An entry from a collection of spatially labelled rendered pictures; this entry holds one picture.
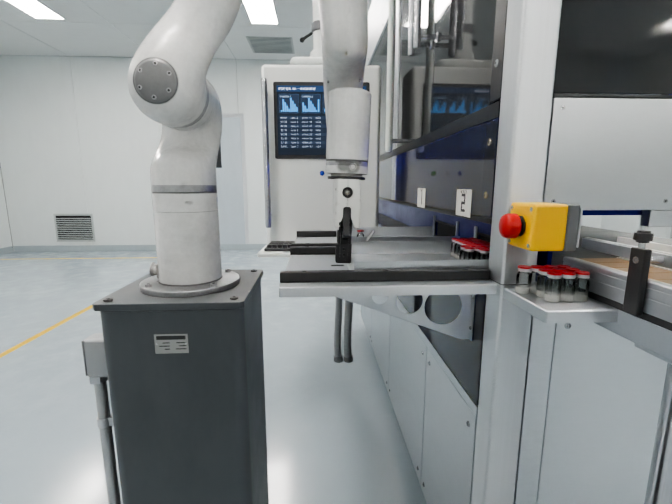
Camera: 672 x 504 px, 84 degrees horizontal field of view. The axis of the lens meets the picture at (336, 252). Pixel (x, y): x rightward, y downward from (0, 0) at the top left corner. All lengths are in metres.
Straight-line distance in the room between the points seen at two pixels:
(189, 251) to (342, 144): 0.35
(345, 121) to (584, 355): 0.63
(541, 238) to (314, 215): 1.16
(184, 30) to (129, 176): 6.15
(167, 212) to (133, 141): 6.11
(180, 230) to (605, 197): 0.76
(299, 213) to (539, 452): 1.21
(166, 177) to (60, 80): 6.72
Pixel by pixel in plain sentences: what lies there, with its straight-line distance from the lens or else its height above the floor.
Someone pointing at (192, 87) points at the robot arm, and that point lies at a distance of 0.72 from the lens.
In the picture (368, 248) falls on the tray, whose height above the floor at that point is 0.90.
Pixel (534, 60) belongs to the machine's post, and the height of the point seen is 1.26.
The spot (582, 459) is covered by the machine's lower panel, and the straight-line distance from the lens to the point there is 0.99.
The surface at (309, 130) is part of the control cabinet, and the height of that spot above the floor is 1.29.
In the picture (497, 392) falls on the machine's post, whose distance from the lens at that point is 0.82.
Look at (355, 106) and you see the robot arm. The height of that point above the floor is 1.20.
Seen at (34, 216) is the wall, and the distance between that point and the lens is 7.66.
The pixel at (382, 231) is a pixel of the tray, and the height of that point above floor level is 0.90.
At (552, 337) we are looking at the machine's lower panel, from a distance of 0.82.
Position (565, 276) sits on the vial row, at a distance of 0.68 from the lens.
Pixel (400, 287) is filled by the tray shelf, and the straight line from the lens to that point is 0.69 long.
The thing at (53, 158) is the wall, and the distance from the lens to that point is 7.42.
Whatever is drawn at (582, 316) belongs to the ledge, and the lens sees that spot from 0.66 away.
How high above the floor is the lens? 1.06
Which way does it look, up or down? 10 degrees down
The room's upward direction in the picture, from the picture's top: straight up
